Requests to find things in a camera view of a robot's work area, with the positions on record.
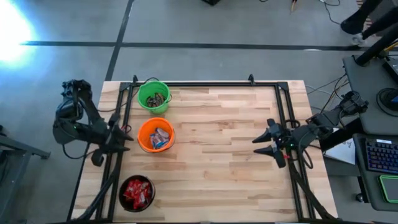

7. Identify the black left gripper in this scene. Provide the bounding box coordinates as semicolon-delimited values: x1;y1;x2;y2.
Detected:
91;113;135;167

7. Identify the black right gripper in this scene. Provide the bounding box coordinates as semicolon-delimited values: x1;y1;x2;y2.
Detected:
251;118;294;169

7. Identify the orange jack-o-lantern bucket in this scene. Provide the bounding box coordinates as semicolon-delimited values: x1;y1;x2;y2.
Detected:
137;117;176;154

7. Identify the green plastic bucket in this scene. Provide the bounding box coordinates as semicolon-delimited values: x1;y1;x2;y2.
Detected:
137;80;173;115

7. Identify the black plastic bucket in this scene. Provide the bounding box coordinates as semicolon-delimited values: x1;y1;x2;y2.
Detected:
118;174;156;213

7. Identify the black desk leg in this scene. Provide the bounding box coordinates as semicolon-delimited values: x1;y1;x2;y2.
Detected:
318;117;364;153

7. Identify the white paper sheet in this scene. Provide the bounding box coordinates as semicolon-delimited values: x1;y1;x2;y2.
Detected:
323;136;357;166

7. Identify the grey metal cart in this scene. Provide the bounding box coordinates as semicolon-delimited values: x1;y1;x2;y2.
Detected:
0;124;52;224

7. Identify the dark grey keyboard desk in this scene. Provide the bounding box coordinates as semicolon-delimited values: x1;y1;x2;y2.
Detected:
353;133;398;213

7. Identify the grey side desk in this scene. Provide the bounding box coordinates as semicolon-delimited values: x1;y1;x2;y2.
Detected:
342;54;398;136

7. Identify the black backlit keyboard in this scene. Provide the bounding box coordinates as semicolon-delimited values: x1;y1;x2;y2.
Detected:
365;138;398;174

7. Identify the round black base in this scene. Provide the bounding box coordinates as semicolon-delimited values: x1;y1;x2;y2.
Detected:
376;87;398;118

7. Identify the green-edged black tablet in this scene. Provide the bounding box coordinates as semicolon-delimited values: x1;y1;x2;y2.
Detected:
378;174;398;203

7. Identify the person's foot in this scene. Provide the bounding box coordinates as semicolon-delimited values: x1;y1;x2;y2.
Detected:
351;33;366;47

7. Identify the black desk device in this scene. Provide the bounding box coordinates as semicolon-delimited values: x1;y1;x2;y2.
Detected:
381;57;398;82

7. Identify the black pole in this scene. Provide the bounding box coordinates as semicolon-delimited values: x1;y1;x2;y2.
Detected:
354;30;398;67

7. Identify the person's leg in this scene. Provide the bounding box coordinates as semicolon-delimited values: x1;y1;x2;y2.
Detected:
361;6;398;40

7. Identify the black right arm cable loop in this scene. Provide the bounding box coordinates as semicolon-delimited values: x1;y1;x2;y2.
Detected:
302;148;314;170

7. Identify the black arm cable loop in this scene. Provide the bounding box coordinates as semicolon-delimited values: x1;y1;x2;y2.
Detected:
302;148;314;170
61;142;91;161

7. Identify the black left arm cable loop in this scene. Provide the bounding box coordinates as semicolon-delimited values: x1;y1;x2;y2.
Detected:
61;142;91;161

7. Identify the black aluminium table frame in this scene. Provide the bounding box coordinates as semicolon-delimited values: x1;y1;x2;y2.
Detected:
67;74;338;224

